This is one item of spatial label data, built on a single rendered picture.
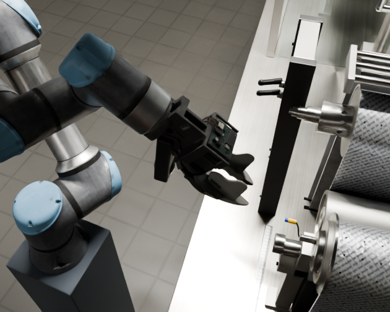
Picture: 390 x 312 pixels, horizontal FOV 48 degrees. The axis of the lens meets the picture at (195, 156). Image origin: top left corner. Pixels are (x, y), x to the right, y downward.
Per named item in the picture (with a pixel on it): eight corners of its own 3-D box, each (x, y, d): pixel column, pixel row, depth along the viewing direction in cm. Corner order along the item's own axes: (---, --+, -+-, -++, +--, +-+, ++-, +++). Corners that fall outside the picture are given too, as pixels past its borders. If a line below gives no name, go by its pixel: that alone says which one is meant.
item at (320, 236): (307, 278, 78) (311, 246, 84) (319, 281, 78) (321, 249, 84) (317, 253, 74) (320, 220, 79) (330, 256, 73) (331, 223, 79)
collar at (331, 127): (317, 116, 92) (324, 93, 87) (346, 121, 91) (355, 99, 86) (314, 138, 88) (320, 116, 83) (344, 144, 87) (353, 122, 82)
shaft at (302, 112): (288, 110, 91) (291, 99, 88) (318, 116, 90) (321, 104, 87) (286, 121, 89) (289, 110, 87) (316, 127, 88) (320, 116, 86)
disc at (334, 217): (321, 231, 88) (340, 197, 76) (324, 231, 88) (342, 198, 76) (312, 303, 81) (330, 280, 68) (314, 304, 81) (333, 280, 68)
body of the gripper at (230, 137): (232, 169, 64) (169, 121, 60) (195, 186, 70) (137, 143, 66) (242, 132, 69) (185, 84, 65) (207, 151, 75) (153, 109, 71)
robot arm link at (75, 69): (79, 37, 65) (95, 20, 58) (137, 83, 69) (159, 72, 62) (49, 78, 63) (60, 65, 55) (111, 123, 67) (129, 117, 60)
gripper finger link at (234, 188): (262, 209, 68) (223, 170, 66) (236, 218, 72) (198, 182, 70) (268, 195, 70) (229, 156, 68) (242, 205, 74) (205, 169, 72)
